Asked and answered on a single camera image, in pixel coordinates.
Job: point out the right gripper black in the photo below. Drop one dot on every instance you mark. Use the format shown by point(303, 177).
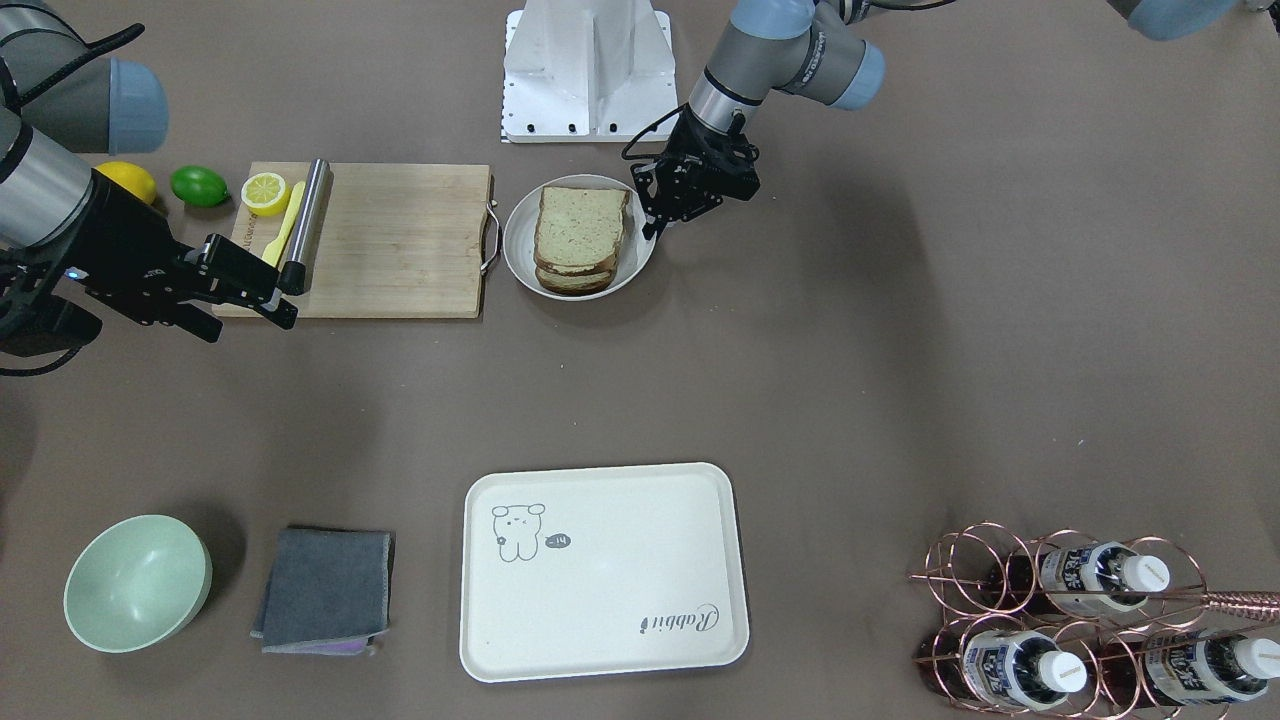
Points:
point(128, 240)

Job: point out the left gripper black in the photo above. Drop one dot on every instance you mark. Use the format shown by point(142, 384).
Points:
point(678, 187)

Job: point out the bread slice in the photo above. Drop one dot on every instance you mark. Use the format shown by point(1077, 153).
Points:
point(580, 227)
point(574, 285)

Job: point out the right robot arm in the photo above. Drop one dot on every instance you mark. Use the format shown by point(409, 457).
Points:
point(61, 220)

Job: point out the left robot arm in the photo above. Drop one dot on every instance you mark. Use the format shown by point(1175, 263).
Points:
point(843, 129)

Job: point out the cream rabbit tray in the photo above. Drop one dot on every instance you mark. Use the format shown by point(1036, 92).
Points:
point(584, 572)

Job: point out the grey round plate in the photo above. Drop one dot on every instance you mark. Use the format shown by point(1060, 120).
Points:
point(519, 237)

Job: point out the yellow plastic knife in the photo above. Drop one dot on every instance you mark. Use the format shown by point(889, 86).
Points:
point(272, 252)

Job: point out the green lime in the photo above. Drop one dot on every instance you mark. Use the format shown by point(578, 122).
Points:
point(199, 186)

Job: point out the half lemon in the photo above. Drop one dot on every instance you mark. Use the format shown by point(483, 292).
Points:
point(265, 194)

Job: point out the whole lemon upper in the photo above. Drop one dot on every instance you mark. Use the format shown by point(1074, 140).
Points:
point(131, 177)

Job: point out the mint green bowl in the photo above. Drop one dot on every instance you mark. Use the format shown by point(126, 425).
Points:
point(139, 582)

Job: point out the grey folded cloth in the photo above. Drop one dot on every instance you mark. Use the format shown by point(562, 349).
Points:
point(328, 592)

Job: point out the tea bottle front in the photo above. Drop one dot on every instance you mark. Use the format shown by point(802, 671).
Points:
point(1096, 580)

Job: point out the tea bottle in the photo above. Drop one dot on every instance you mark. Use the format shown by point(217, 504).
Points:
point(1204, 668)
point(1096, 580)
point(1000, 670)

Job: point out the tea bottle back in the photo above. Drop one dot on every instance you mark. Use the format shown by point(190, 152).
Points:
point(1204, 668)

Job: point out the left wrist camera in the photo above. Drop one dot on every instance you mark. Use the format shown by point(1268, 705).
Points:
point(728, 167)

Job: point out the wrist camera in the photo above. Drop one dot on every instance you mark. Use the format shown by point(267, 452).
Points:
point(728, 167)
point(49, 324)

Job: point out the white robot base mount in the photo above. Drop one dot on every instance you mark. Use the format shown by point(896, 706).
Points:
point(587, 72)

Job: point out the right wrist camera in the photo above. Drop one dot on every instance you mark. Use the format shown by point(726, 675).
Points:
point(49, 324)

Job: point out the copper wire bottle rack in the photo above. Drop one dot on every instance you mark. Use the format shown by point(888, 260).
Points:
point(1073, 626)

